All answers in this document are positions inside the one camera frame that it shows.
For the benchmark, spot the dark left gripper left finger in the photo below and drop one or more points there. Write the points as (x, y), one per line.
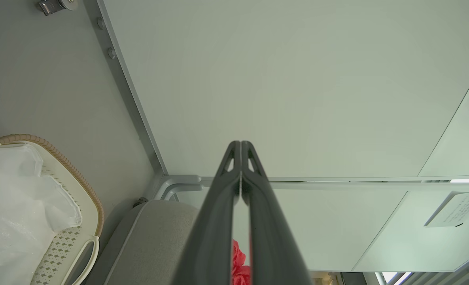
(214, 229)

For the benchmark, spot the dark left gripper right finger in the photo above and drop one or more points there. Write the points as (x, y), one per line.
(268, 237)

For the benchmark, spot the red shorts with white band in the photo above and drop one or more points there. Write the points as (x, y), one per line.
(239, 269)

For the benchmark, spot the cream basket with brown rim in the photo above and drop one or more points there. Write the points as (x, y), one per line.
(60, 253)

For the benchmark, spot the grey metal partition foot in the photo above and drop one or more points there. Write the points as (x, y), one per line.
(179, 182)

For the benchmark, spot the grey fabric sofa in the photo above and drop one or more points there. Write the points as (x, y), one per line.
(155, 237)

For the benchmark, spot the white paper notice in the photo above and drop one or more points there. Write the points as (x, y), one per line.
(456, 209)

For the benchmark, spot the white cloth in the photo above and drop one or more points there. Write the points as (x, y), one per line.
(17, 206)

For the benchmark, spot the black metal caster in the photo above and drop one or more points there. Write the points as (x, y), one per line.
(52, 6)

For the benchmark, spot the grey partition frame rail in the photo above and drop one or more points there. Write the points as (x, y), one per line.
(120, 75)
(337, 183)

